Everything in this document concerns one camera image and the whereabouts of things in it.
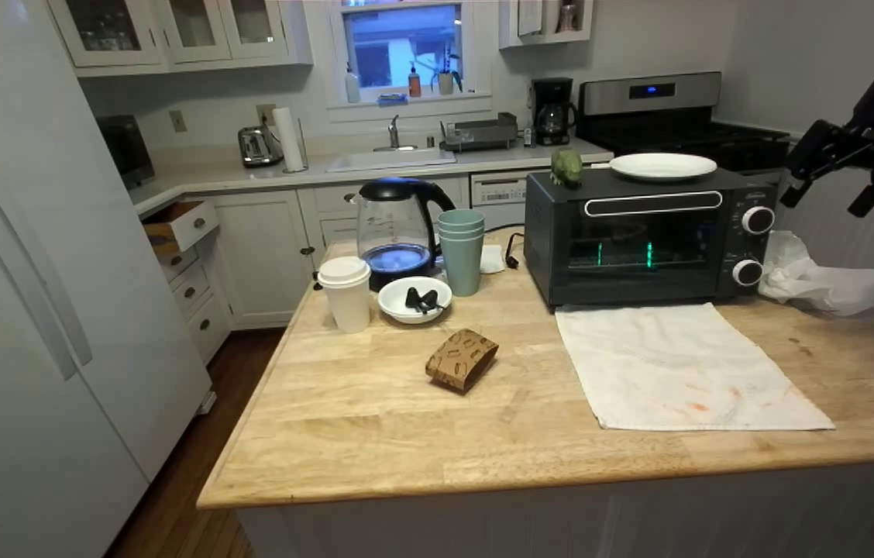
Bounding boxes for silver higher oven knob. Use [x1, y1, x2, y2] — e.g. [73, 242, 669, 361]
[738, 203, 777, 240]

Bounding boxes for white wall shelf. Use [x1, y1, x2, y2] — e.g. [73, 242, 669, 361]
[496, 0, 598, 53]

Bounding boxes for black coffee maker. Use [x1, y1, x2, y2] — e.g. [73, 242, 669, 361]
[529, 79, 579, 149]

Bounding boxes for kitchen window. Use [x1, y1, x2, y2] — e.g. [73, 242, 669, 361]
[335, 0, 475, 109]

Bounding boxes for glass electric kettle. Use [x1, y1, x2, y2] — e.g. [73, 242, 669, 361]
[354, 178, 459, 295]

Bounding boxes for green vegetable toy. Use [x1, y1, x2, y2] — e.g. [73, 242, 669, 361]
[550, 149, 591, 189]

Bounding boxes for teal stacked cups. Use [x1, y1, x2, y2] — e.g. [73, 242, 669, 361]
[433, 209, 487, 301]

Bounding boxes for black toaster oven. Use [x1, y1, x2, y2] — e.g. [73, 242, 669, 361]
[525, 163, 784, 312]

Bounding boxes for black countertop appliance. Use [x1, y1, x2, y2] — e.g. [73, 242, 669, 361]
[98, 112, 159, 192]

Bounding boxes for white refrigerator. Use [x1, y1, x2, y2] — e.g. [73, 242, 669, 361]
[0, 0, 220, 558]

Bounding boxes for black dish rack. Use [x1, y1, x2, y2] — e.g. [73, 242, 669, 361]
[438, 109, 525, 157]

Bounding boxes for brown bread slice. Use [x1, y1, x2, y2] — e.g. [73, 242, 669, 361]
[421, 325, 504, 398]

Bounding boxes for white plate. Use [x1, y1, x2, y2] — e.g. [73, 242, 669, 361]
[588, 149, 723, 186]

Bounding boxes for white lidded cup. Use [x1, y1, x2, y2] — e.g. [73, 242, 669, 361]
[318, 255, 376, 337]

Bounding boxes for white lower kitchen cabinets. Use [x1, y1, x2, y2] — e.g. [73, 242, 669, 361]
[138, 153, 565, 366]

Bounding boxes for silver toaster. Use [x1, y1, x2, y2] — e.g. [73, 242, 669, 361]
[235, 124, 286, 172]

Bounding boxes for white kitchen sink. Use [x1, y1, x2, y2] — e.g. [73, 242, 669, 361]
[326, 145, 459, 178]

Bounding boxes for white paper towel roll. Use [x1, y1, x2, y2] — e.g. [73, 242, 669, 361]
[270, 102, 309, 178]

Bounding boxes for white glass door cabinets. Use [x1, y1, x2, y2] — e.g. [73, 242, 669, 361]
[48, 0, 318, 82]

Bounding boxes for wooden top kitchen island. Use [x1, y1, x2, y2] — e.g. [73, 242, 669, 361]
[197, 230, 874, 558]

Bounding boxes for black items in bowl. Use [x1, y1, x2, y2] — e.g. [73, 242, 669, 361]
[403, 286, 443, 315]

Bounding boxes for white bowl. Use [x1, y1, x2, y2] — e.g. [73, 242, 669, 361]
[376, 274, 455, 330]

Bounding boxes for open wooden drawer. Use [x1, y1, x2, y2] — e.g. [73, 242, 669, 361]
[139, 194, 225, 274]

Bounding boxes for crumpled white paper towel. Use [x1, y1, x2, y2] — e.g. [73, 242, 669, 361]
[761, 228, 874, 318]

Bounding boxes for flat white cloth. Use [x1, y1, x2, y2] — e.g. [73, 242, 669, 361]
[554, 301, 838, 434]

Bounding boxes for steel black stove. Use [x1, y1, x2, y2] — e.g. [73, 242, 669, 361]
[573, 69, 796, 175]

